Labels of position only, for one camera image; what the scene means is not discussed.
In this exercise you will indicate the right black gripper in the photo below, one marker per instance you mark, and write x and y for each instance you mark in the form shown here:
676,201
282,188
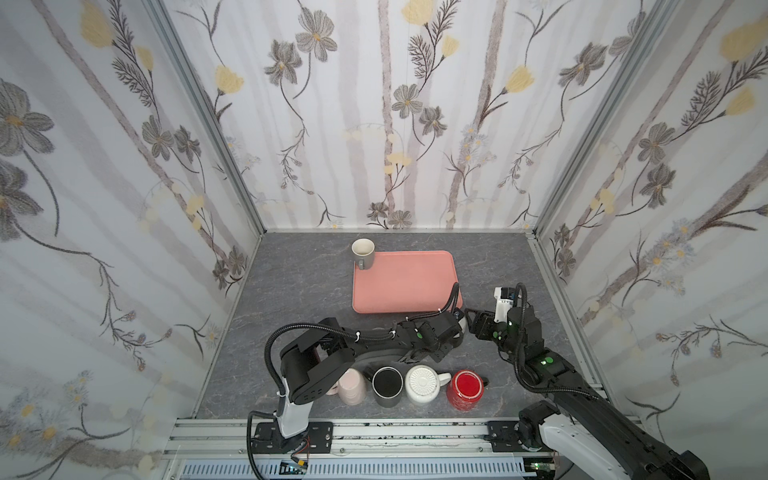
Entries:
483,325

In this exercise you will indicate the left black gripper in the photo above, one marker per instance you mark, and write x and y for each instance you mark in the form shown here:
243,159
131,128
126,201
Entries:
440,355

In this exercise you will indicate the pink plastic tray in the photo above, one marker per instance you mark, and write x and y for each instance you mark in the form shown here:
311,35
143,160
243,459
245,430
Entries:
404,282

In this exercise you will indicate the light grey mug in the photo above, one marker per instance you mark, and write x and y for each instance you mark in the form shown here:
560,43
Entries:
363,250

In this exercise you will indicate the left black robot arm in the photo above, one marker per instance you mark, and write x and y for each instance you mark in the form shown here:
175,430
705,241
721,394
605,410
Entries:
306,359

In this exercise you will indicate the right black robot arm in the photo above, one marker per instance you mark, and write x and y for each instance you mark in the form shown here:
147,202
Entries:
572,418

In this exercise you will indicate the white ribbed mug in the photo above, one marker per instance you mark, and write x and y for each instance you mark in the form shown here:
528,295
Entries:
422,384

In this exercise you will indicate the red mug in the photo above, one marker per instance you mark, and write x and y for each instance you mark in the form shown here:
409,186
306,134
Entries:
465,390

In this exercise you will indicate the black dark grey mug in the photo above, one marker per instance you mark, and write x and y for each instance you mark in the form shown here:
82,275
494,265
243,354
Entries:
387,385

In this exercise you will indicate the pale pink mug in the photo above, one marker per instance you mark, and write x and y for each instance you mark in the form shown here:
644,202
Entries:
350,388

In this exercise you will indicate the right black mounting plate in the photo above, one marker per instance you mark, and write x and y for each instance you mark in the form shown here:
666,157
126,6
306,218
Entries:
512,436

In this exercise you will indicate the black mounting plate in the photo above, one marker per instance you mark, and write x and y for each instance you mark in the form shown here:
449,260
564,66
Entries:
266,438
512,436

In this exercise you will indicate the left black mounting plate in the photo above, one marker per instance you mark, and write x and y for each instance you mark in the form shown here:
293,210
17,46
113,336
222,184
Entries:
266,438

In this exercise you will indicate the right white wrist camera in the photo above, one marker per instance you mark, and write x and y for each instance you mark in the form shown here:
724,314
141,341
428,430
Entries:
505,300

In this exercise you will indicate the white slotted cable duct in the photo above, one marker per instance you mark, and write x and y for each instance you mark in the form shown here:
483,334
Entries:
397,468

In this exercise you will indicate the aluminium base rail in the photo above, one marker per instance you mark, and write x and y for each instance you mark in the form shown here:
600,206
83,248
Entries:
352,438

